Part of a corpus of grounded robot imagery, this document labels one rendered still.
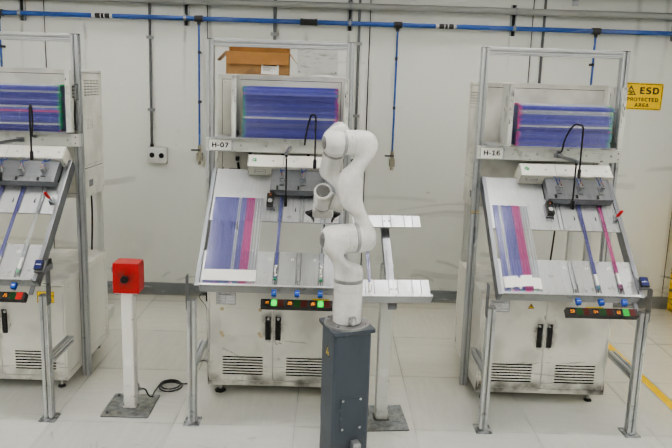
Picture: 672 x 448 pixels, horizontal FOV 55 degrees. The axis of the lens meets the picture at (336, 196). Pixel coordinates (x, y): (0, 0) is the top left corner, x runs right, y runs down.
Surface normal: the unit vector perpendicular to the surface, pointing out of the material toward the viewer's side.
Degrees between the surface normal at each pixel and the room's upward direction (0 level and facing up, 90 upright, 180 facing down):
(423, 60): 90
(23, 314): 90
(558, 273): 44
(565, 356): 90
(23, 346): 90
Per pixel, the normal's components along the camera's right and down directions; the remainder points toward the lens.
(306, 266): 0.03, -0.58
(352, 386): 0.34, 0.17
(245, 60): 0.05, 0.00
